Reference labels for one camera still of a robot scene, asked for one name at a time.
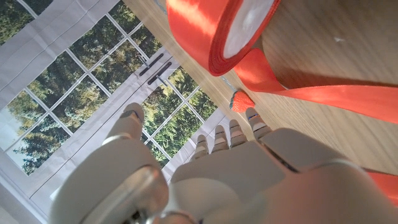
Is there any orange ribbon roll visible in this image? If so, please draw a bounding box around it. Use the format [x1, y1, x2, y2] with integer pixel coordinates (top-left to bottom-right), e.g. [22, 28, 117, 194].
[166, 0, 398, 207]

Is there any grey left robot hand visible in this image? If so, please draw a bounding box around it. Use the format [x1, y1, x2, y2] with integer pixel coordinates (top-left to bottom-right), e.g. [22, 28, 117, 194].
[48, 102, 398, 224]

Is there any printed window backdrop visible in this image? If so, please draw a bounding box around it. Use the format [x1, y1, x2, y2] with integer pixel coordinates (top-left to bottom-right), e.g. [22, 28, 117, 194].
[0, 0, 233, 218]

